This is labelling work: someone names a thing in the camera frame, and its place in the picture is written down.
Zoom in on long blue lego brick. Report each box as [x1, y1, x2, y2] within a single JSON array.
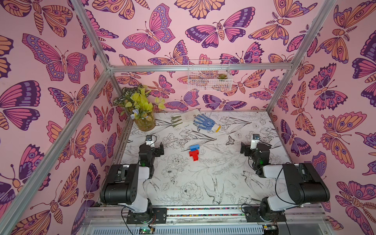
[[190, 145, 200, 151]]

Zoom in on long red lego brick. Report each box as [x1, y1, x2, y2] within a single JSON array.
[[189, 150, 199, 162]]

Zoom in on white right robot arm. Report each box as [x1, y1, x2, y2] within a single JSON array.
[[240, 141, 330, 222]]

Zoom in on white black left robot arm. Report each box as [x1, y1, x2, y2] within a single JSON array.
[[100, 143, 167, 224]]

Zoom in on white green work glove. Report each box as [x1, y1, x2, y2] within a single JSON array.
[[171, 109, 201, 128]]

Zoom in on blue dotted work glove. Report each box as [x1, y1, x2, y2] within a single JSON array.
[[193, 114, 221, 132]]

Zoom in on potted plant in glass vase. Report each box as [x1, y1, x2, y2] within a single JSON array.
[[114, 85, 165, 132]]

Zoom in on small green item in basket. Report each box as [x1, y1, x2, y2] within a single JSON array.
[[217, 73, 228, 80]]

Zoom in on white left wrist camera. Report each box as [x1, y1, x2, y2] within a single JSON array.
[[145, 135, 157, 147]]

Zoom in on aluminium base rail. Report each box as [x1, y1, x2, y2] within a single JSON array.
[[78, 204, 336, 235]]

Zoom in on white wire basket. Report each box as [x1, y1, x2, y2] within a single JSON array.
[[187, 63, 233, 92]]

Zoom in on aluminium frame profile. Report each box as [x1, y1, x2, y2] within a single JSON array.
[[1, 1, 336, 235]]

